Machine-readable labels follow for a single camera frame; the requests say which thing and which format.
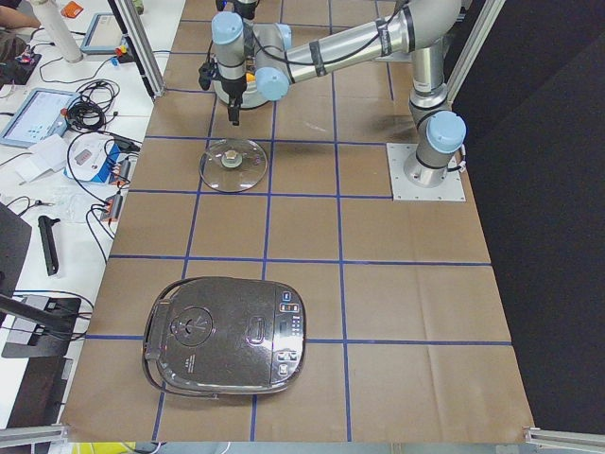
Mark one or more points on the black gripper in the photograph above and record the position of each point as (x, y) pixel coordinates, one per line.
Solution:
(233, 88)

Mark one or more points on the glass pot lid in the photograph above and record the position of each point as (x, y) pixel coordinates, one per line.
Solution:
(233, 165)

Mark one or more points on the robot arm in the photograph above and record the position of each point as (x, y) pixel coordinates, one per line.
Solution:
(252, 64)
(245, 8)

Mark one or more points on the teach pendant tablet far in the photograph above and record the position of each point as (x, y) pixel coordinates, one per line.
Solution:
(103, 35)

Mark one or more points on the teach pendant tablet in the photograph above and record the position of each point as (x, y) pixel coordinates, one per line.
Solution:
(39, 117)
(103, 35)

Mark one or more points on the blue white box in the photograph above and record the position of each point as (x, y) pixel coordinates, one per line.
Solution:
(91, 158)

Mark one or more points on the orange usb hub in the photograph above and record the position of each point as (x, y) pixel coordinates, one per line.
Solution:
(112, 208)

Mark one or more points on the white cardboard tube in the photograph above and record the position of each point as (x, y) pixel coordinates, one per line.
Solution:
(48, 14)

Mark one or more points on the white paper sheets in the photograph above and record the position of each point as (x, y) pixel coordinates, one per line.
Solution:
(47, 155)

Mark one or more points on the teach pendant tablet near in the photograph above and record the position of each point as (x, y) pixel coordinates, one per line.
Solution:
(39, 117)

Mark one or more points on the black bar tool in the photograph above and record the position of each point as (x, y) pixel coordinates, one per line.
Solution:
(45, 225)

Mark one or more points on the black rice cooker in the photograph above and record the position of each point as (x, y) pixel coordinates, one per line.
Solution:
(214, 335)

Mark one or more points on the aluminium corner profile left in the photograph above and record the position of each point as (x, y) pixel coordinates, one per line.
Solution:
(33, 435)

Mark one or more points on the aluminium corner profile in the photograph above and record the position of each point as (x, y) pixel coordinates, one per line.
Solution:
(33, 435)
(565, 440)

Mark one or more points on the aluminium corner profile right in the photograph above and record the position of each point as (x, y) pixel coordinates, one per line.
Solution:
(565, 440)

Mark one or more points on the steel pot with handles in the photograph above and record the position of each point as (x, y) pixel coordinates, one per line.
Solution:
(252, 98)

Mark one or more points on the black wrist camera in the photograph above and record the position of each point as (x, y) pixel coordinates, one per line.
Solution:
(207, 73)

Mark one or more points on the aluminium frame post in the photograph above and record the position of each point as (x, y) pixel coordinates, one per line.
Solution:
(477, 37)
(139, 46)

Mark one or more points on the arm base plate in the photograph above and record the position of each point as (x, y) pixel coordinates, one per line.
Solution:
(411, 181)
(395, 57)

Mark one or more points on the aluminium frame post right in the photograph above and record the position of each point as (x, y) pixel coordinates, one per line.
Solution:
(477, 37)

